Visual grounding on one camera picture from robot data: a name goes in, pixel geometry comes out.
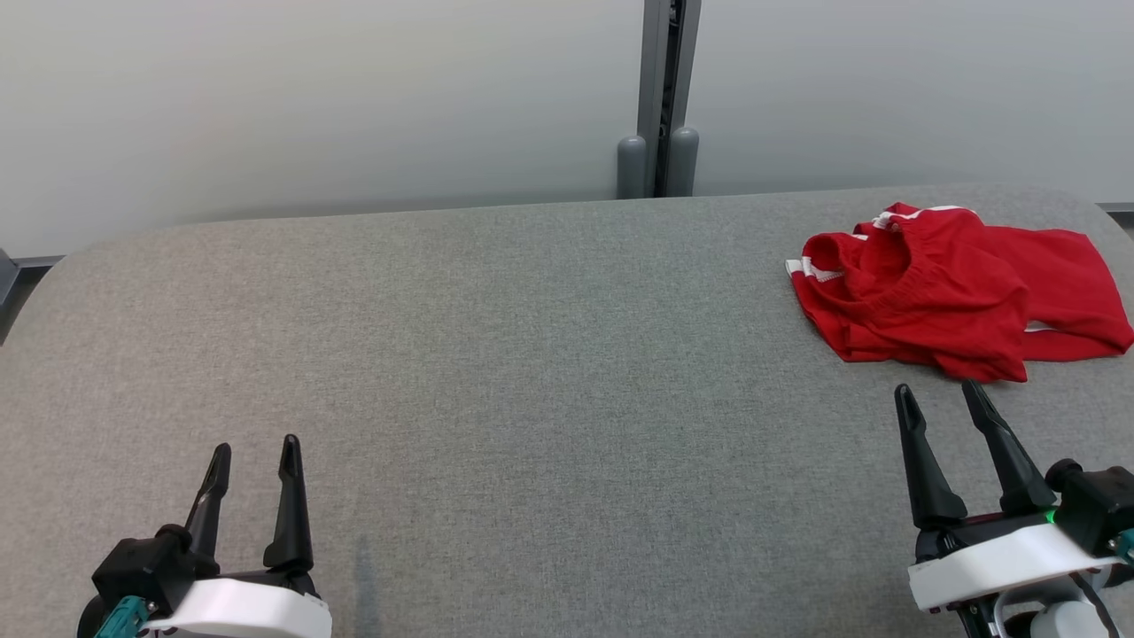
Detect black right camera cable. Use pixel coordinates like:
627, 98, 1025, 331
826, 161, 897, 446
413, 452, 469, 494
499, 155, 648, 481
1075, 572, 1119, 638

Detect red shorts white side stripe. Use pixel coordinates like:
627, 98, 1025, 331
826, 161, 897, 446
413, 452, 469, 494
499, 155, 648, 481
785, 202, 1034, 385

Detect rounded grey post foot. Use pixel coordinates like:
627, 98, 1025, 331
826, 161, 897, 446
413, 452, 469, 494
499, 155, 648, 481
669, 127, 702, 198
617, 135, 649, 200

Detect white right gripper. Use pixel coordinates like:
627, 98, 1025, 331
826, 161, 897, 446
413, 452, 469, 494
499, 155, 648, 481
893, 378, 1123, 613

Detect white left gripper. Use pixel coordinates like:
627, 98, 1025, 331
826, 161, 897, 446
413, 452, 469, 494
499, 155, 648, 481
136, 433, 334, 638

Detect teal left camera connector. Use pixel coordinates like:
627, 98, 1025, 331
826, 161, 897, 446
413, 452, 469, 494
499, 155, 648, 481
92, 595, 151, 638

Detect grey partition post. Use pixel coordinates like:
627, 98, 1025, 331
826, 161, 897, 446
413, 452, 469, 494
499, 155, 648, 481
637, 0, 703, 198

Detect red basketball jersey white sleeves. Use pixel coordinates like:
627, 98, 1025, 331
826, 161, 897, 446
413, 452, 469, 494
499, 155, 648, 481
975, 227, 1134, 363

